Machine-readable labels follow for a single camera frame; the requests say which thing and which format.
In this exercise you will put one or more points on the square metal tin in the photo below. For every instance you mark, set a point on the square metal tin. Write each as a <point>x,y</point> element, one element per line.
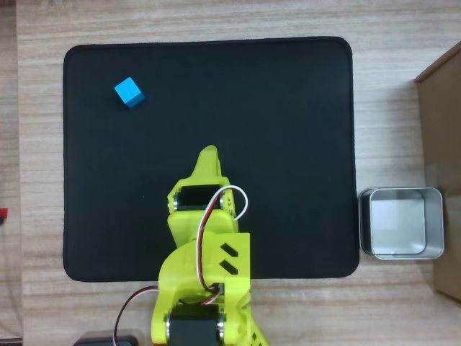
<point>396,223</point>

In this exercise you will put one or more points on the black rectangular mat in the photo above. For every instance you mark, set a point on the black rectangular mat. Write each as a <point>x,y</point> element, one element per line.
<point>270,126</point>

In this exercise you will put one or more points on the black box with clear case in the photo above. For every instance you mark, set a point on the black box with clear case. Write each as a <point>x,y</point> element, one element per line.
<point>108,340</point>

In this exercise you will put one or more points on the red black clamp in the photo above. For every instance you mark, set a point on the red black clamp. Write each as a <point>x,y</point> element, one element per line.
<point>3,214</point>

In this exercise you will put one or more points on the blue cube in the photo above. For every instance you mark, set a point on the blue cube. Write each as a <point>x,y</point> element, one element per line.
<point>129,92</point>

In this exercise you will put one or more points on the brown cardboard box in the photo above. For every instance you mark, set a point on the brown cardboard box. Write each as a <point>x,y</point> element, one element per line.
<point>443,144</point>

